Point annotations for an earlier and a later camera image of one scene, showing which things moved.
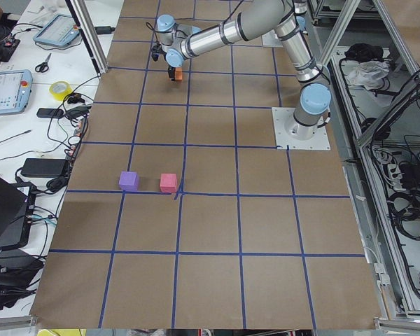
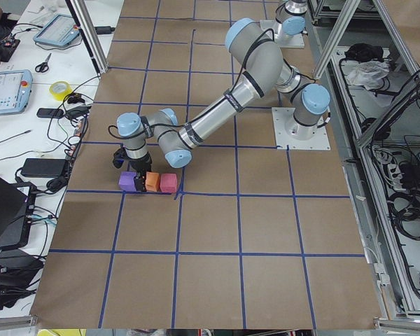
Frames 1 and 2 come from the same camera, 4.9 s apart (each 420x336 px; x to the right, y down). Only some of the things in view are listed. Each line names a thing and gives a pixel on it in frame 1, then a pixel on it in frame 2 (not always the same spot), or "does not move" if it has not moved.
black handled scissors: (44, 66) does not move
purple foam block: (128, 181) does not move
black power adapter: (44, 167) does not move
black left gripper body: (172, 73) -> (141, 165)
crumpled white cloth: (369, 73) does not move
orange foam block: (178, 73) -> (152, 183)
